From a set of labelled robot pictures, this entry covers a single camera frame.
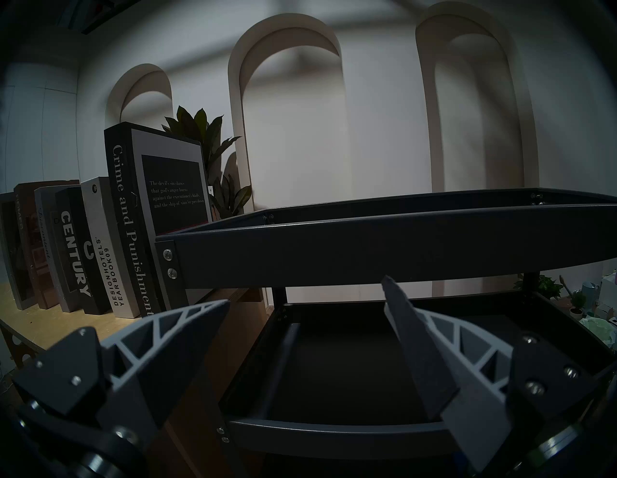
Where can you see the black Century book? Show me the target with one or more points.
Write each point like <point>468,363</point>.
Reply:
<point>74,250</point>

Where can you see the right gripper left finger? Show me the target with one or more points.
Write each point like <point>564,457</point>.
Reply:
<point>178,347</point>

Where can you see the tall green potted plant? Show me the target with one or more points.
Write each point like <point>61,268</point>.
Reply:
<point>193,125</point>

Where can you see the brown Homes book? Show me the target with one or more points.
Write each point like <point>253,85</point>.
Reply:
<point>29,226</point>

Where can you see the white Designhotels Yearbook book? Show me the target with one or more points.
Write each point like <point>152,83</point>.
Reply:
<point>103,241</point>

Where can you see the grey Special Issue book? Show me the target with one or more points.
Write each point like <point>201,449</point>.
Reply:
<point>12,250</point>

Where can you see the small potted plant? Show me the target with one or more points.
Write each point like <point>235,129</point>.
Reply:
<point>577,303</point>

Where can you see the black metal shelf cart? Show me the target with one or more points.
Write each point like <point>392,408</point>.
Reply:
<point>385,241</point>

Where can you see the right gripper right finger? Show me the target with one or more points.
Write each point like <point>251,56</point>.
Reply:
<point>419,356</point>

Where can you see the green plastic bag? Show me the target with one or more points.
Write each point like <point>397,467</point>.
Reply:
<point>600,327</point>

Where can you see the wooden display table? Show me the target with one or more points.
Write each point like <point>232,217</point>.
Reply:
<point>29,323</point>

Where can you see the black Crime and Punishment book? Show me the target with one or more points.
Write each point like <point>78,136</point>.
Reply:
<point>168,192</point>

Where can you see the grey Discontent book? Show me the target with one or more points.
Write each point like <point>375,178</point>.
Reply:
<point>46,241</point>

